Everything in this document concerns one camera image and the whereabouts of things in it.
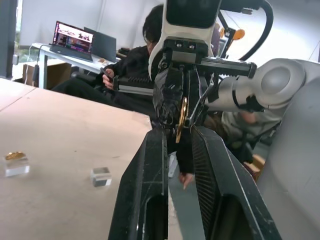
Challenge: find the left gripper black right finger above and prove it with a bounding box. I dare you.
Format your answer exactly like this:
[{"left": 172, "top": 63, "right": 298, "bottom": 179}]
[{"left": 190, "top": 124, "right": 283, "bottom": 240}]

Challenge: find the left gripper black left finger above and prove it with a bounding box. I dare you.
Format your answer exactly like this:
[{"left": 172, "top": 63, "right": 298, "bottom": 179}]
[{"left": 107, "top": 128, "right": 170, "bottom": 240}]

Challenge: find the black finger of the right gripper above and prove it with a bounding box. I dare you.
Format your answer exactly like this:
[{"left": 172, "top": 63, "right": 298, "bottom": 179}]
[
  {"left": 184, "top": 69, "right": 216, "bottom": 128},
  {"left": 152, "top": 67, "right": 185, "bottom": 130}
]

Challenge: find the gold ring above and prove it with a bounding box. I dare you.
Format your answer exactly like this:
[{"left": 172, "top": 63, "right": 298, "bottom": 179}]
[{"left": 174, "top": 96, "right": 188, "bottom": 144}]

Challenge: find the dark smartphone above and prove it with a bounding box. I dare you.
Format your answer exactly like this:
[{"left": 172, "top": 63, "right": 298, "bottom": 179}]
[{"left": 99, "top": 66, "right": 112, "bottom": 81}]

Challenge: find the small cardboard box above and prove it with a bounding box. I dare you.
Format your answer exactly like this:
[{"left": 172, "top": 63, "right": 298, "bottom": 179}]
[{"left": 243, "top": 154, "right": 266, "bottom": 182}]

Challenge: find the brown cardboard box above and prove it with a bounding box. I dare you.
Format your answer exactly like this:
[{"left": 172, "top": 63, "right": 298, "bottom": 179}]
[{"left": 21, "top": 62, "right": 73, "bottom": 90}]

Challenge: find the person's hanging hand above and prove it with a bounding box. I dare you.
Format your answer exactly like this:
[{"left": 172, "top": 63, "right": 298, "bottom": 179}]
[{"left": 178, "top": 171, "right": 196, "bottom": 191}]

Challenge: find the person's hand holding phone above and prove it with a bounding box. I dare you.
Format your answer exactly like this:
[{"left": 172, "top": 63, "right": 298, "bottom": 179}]
[{"left": 101, "top": 69, "right": 116, "bottom": 90}]

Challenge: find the clear acrylic block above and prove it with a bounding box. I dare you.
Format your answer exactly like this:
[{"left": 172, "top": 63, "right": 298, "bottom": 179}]
[
  {"left": 3, "top": 155, "right": 31, "bottom": 178},
  {"left": 89, "top": 166, "right": 112, "bottom": 188}
]

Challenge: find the seated person in black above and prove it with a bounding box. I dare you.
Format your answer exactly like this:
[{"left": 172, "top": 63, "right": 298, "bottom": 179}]
[{"left": 51, "top": 3, "right": 201, "bottom": 175}]

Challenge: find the person in beige clothes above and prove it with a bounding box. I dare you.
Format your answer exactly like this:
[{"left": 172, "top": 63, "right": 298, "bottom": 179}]
[{"left": 218, "top": 109, "right": 285, "bottom": 152}]

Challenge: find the silver robot torso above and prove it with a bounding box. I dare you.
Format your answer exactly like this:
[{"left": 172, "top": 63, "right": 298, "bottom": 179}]
[{"left": 256, "top": 59, "right": 320, "bottom": 240}]

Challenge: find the dark open laptop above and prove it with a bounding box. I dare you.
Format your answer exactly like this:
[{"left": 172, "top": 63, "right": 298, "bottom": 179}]
[{"left": 83, "top": 26, "right": 118, "bottom": 64}]

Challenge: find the white desk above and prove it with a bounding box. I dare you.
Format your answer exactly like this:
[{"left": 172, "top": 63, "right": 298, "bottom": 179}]
[{"left": 29, "top": 42, "right": 121, "bottom": 90}]

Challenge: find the open laptop with lit screen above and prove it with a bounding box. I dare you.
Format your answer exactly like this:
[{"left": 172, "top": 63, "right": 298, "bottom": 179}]
[{"left": 49, "top": 20, "right": 96, "bottom": 63}]

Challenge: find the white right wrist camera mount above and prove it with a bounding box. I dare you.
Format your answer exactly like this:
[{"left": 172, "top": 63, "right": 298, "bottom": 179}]
[{"left": 147, "top": 0, "right": 224, "bottom": 79}]

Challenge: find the black frame with orange disc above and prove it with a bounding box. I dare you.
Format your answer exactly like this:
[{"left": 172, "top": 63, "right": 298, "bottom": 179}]
[{"left": 215, "top": 11, "right": 246, "bottom": 59}]

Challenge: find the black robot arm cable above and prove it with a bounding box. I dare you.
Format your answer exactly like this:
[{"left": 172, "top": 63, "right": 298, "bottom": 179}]
[{"left": 217, "top": 0, "right": 275, "bottom": 62}]

